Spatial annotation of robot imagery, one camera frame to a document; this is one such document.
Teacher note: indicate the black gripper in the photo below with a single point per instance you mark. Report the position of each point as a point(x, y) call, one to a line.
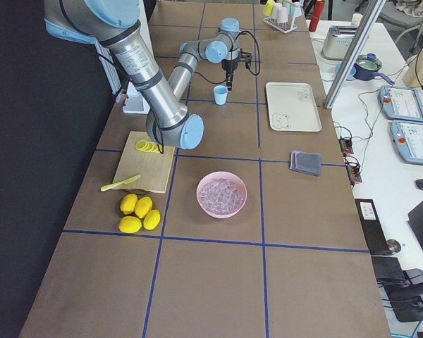
point(228, 65)

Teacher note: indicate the light blue cup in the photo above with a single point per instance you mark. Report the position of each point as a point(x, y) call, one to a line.
point(220, 94)

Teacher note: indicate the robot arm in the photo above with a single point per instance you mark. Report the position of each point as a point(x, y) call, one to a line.
point(116, 26)

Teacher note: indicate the yellow-green plastic cup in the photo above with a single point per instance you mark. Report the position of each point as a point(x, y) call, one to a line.
point(268, 8)

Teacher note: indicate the pink cup on rack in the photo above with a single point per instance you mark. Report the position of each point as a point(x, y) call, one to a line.
point(282, 18)

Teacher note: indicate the white cup on rack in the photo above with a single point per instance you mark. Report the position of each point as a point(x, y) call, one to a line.
point(276, 7)

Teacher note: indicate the pink bowl of ice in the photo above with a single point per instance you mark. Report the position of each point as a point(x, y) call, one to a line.
point(221, 194)

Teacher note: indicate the cream bear tray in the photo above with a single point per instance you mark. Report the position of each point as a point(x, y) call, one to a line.
point(291, 107)

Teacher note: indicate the lemon slices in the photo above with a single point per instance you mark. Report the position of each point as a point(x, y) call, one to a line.
point(148, 147)

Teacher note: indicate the red bottle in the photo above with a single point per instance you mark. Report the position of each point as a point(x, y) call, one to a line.
point(316, 14)

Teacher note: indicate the silver toaster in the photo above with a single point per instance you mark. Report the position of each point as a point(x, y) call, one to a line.
point(337, 42)

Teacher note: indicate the grey folded cloth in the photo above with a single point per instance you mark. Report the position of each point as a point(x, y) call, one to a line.
point(304, 162)

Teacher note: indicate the wooden cutting board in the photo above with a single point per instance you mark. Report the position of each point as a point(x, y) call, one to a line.
point(154, 168)

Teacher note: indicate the dark blue saucepan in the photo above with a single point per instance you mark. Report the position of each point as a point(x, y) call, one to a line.
point(368, 67)

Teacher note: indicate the yellow-green plastic knife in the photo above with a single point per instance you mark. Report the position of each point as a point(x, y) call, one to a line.
point(120, 183)

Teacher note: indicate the yellow lemon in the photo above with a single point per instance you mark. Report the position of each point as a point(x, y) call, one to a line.
point(143, 206)
point(152, 219)
point(128, 202)
point(130, 224)

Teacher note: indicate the upper teach pendant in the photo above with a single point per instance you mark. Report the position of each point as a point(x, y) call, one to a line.
point(401, 103)

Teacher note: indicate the teach pendant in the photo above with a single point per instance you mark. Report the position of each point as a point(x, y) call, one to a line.
point(401, 103)
point(408, 139)

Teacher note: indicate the lower teach pendant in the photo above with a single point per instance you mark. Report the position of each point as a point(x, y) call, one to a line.
point(408, 139)

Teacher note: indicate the white wire cup rack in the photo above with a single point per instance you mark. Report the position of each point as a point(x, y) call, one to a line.
point(295, 11)

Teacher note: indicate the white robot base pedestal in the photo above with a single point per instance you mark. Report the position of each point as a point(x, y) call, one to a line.
point(135, 103)

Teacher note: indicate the aluminium frame post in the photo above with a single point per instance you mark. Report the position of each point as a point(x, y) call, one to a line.
point(367, 22)

